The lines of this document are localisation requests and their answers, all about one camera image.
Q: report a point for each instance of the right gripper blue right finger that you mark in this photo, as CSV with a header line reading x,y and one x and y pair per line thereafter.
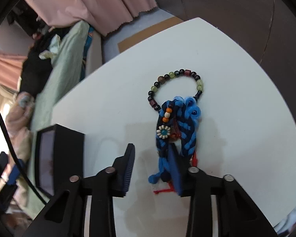
x,y
237,213

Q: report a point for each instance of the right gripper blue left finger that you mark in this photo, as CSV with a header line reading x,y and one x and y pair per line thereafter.
x,y
64,214

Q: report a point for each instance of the black open jewelry box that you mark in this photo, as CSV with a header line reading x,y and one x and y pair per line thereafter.
x,y
58,156

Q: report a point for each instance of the pink fleece blanket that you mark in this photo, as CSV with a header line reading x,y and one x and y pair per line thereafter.
x,y
17,122

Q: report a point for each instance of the pink curtain left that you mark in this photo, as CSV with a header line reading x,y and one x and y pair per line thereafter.
x,y
10,69

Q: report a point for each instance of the pink curtain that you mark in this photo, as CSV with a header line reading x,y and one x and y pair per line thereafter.
x,y
104,15
10,69

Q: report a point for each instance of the black clothing pile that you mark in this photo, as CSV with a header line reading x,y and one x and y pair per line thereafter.
x,y
36,71

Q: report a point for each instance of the green bed sheet mattress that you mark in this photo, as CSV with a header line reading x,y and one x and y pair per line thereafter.
x,y
65,75

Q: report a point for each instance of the flat brown cardboard sheet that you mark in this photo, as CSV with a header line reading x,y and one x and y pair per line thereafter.
x,y
147,33

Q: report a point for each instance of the pink curtain centre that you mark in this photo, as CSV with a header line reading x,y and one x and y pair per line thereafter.
x,y
104,15

